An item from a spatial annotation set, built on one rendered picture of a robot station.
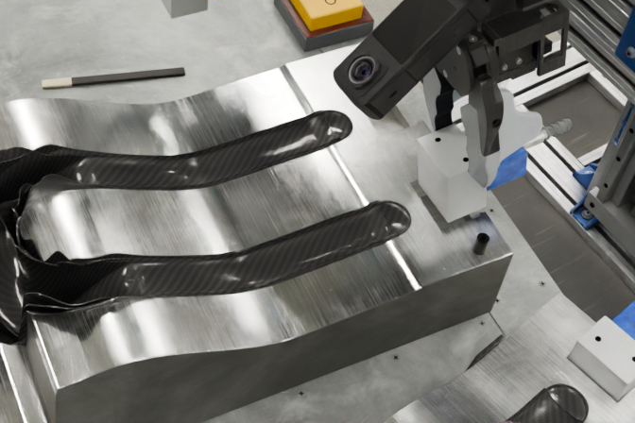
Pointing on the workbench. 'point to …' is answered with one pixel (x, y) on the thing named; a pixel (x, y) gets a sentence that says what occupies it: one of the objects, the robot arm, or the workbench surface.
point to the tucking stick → (112, 77)
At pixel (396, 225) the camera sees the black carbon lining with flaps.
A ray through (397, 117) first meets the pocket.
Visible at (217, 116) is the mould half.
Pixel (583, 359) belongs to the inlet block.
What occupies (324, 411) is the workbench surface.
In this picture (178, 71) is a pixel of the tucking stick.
